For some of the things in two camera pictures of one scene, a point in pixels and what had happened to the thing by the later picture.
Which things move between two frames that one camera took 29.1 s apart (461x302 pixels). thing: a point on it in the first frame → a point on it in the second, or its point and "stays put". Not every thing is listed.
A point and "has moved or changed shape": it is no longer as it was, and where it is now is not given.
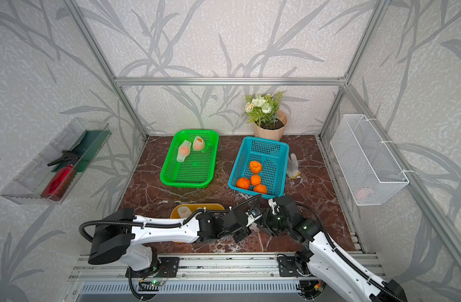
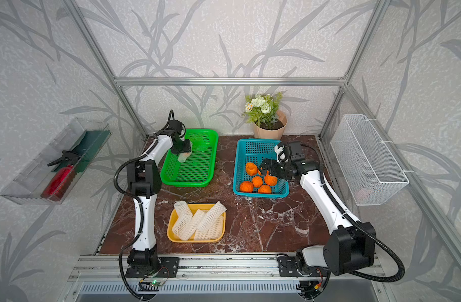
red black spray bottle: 63,177 stays put
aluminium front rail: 198,267 stays put
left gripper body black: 239,234 → 183,146
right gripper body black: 274,223 → 278,169
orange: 244,183 has moved or changed shape
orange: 256,180 stays put
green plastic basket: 198,170 stays put
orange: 261,189 has moved or changed shape
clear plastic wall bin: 54,175 stays put
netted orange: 184,150 stays put
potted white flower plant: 262,111 stays put
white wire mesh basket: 371,173 stays put
